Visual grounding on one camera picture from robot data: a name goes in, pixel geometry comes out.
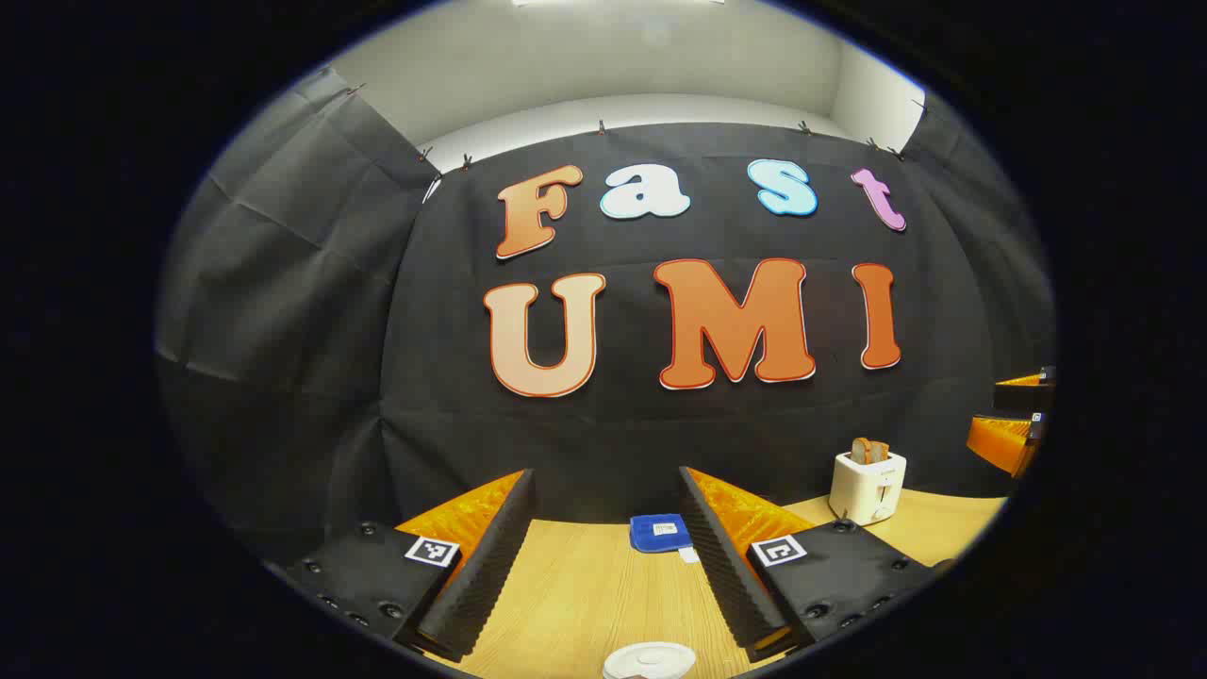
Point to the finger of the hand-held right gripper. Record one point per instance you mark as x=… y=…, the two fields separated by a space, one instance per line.
x=1023 y=394
x=1001 y=438

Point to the blue towel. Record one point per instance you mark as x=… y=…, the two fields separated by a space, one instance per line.
x=658 y=532

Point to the white teacup lid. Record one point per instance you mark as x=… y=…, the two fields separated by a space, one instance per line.
x=649 y=660

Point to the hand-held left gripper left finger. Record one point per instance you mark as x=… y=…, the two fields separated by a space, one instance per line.
x=486 y=571

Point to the brown toast slice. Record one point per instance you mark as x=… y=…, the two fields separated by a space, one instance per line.
x=881 y=453
x=862 y=451

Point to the white toaster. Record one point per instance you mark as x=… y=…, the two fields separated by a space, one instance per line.
x=866 y=490

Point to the black backdrop cloth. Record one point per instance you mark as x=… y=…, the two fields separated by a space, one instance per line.
x=424 y=396

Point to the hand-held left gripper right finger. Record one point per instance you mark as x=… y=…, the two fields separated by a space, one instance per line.
x=721 y=566

